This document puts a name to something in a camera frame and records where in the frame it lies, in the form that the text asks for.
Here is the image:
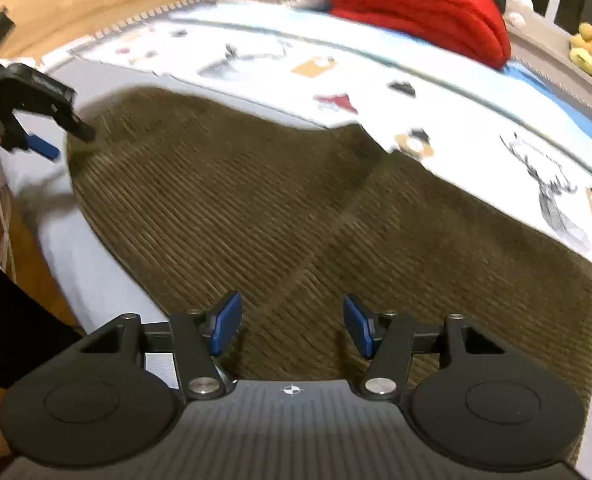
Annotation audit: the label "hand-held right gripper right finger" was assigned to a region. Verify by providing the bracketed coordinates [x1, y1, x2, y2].
[342, 294, 505, 402]

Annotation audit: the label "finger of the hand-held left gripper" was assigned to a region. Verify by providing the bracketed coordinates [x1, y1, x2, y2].
[57, 109, 97, 143]
[18, 132, 62, 162]

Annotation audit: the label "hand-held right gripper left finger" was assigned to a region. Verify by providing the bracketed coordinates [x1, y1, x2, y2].
[78, 290, 244, 402]

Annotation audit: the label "olive corduroy pants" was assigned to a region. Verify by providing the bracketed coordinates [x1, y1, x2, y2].
[66, 85, 592, 467]

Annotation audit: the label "person's black clothing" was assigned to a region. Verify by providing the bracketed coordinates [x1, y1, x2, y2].
[0, 237, 88, 392]

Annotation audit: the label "white deer print bedsheet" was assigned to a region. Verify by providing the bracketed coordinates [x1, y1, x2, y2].
[71, 9, 592, 292]

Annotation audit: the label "light blue patterned blanket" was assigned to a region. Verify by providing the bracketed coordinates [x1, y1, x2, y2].
[171, 4, 592, 162]

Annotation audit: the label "folded red blanket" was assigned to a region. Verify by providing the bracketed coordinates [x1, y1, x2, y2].
[328, 0, 512, 71]

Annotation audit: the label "white plush toy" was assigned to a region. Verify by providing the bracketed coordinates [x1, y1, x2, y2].
[503, 0, 533, 30]

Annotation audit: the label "yellow plush toy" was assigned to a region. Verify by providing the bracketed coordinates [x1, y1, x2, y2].
[568, 22, 592, 77]

